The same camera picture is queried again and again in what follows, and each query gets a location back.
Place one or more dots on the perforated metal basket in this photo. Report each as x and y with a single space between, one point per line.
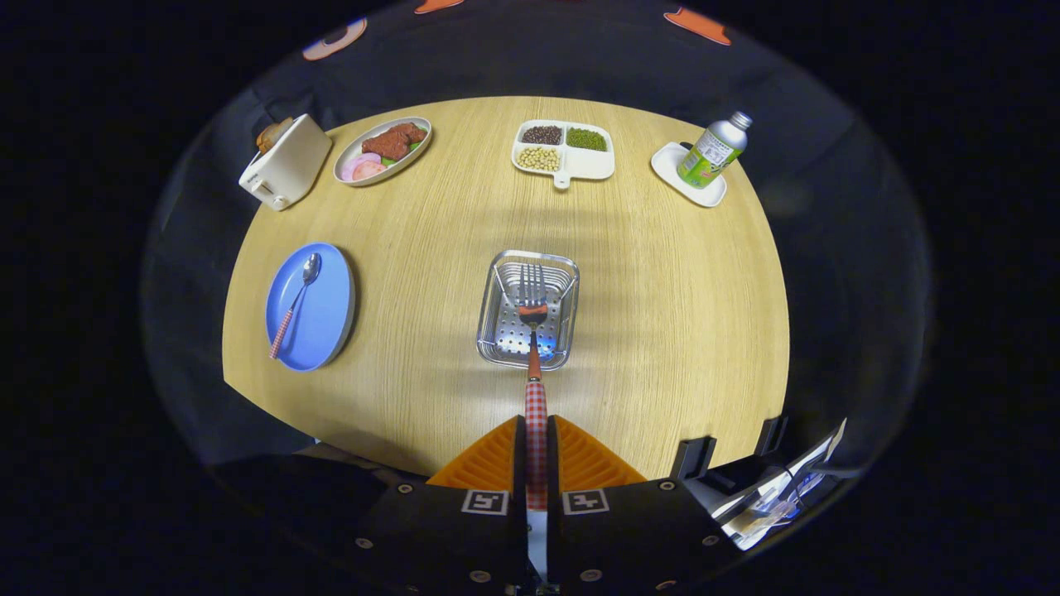
497 331

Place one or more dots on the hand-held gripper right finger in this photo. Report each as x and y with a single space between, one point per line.
551 463

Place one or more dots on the white oval plate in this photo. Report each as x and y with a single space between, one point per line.
424 136

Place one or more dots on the brown meat slices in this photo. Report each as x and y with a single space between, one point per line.
389 145

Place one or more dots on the black table clamp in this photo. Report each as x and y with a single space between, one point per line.
772 434
691 457

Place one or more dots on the pile of yellow soybeans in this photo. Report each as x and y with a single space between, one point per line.
538 158

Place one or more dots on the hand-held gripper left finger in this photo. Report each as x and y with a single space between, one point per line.
521 463

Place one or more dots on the green lettuce leaf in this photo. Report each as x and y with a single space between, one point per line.
387 161

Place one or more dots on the silver bottle with green label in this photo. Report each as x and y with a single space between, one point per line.
712 153

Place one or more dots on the brown toast slice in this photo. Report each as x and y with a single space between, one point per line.
265 138
281 127

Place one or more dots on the blue round plate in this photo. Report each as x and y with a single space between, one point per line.
323 323

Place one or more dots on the white square coaster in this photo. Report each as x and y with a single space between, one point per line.
667 165

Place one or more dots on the white divided dish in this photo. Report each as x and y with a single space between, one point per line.
592 164

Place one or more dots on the white toaster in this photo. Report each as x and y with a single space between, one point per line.
290 165

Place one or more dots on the pile of dark red beans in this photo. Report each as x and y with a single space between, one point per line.
542 135

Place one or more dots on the pink ham slices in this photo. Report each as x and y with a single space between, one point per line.
364 170

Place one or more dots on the pile of green mung beans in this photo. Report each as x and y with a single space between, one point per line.
586 139

